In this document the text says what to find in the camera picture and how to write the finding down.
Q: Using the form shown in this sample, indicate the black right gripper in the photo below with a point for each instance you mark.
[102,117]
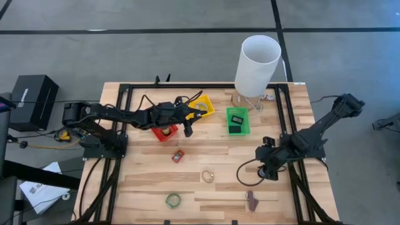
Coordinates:
[270,156]

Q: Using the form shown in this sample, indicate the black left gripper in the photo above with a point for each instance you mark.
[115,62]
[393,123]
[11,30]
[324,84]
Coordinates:
[165,112]

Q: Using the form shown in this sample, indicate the yellow sand hourglass black caps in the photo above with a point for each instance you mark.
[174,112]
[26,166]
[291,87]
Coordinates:
[166,131]

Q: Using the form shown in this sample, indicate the small red clock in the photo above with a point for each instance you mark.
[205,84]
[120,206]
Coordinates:
[178,156]

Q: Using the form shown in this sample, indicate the small black digital clock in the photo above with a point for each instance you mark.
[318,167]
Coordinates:
[237,119]

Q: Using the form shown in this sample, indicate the gold metal wristwatch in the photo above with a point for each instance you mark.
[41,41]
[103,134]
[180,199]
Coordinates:
[211,175]

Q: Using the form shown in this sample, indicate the green wristwatch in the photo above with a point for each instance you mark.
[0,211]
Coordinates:
[168,204]

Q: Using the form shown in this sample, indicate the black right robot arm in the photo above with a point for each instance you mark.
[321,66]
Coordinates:
[325,123]

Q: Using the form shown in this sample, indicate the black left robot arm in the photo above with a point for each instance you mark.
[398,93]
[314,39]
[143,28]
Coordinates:
[118,115]

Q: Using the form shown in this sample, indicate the silver wristwatch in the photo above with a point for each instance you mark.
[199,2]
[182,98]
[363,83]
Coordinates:
[201,104]

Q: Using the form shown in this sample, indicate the yellow plastic basket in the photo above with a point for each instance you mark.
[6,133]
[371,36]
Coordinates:
[210,107]

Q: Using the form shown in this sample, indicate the red plastic basket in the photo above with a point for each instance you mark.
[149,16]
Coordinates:
[157,134]

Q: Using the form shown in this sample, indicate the green plastic basket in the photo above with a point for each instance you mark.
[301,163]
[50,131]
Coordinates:
[245,125]

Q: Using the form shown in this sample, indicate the small black box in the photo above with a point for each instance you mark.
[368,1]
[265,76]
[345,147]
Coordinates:
[235,129]

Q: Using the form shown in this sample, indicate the wooden lamp base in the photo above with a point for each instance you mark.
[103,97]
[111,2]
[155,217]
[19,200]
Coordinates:
[239,101]

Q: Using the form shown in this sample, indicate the white cylindrical lamp shade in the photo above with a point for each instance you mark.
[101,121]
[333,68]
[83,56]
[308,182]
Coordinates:
[250,81]

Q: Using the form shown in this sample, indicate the white label sticker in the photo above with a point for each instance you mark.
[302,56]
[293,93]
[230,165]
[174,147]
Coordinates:
[299,83]

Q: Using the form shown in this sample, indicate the grey equipment base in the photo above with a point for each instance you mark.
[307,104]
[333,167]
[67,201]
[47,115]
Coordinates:
[390,122]

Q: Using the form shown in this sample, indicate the black cardboard box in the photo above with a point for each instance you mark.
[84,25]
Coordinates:
[34,100]

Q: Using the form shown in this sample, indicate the black metal beam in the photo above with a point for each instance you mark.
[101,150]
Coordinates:
[40,176]

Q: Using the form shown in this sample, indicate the white printed paper sheet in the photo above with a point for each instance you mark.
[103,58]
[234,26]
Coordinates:
[40,193]

